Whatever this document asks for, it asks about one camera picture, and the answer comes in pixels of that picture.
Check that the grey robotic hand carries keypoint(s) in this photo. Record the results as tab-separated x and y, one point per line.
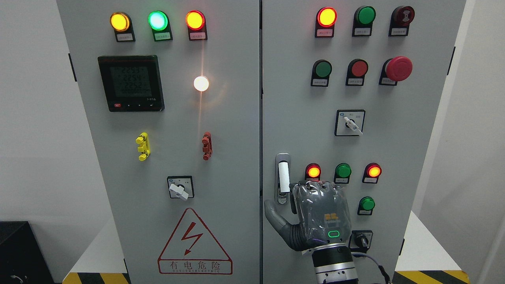
323	214

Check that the silver door handle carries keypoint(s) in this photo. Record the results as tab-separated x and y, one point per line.
282	189

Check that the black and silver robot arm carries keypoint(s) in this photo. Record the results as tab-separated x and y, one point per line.
333	264

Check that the grey right cabinet door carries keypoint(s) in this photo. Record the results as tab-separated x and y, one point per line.
299	119

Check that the grey cabinet door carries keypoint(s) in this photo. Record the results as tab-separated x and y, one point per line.
226	187
299	119

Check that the grey left cabinet door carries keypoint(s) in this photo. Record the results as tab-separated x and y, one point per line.
226	187

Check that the orange-red indicator light left door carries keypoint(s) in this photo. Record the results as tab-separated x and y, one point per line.
196	25

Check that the red lit indicator middle left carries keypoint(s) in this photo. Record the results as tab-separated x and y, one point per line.
313	172

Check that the red lit indicator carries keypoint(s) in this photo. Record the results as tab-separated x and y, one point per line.
313	172
371	173
325	22

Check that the green push button lower right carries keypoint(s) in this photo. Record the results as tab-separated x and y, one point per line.
366	206

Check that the green push button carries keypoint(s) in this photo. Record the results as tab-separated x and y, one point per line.
366	206
321	71

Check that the green indicator middle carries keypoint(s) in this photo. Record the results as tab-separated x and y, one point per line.
342	173

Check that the red lit indicator middle right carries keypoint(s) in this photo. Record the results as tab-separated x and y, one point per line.
371	173

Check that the white platform with hazard stripes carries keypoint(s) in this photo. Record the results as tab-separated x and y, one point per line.
422	261

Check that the red terminal block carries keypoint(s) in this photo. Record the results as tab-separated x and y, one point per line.
207	148

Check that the red electric warning sign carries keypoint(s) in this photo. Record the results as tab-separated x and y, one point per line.
193	249

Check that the green push button upper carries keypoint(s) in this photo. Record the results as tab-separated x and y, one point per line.
321	71

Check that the red push button upper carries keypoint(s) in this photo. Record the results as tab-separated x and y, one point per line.
356	72

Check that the red emergency stop button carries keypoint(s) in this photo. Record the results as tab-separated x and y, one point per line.
394	70

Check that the white lit indicator light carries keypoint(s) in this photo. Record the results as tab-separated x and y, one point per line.
201	83

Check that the yellow terminal block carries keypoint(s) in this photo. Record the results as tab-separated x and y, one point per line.
143	146

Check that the red lit indicator top right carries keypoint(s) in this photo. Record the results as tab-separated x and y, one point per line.
325	22

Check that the green indicator top right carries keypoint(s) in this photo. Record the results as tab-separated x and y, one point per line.
363	21

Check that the red buzzer alarm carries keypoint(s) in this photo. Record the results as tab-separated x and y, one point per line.
400	21

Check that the black digital power meter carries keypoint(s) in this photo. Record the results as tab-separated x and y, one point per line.
132	83

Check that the green lit indicator light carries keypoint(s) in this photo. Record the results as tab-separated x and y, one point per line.
160	25

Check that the yellow indicator light top left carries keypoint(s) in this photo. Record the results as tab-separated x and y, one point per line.
123	27

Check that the black box bottom left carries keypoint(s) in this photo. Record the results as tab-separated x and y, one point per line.
21	261

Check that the black knob selector switch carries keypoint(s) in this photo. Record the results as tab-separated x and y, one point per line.
360	240

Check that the upper right white selector switch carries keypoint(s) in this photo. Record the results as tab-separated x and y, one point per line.
349	122

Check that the left door white selector switch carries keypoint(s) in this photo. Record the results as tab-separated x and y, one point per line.
180	187

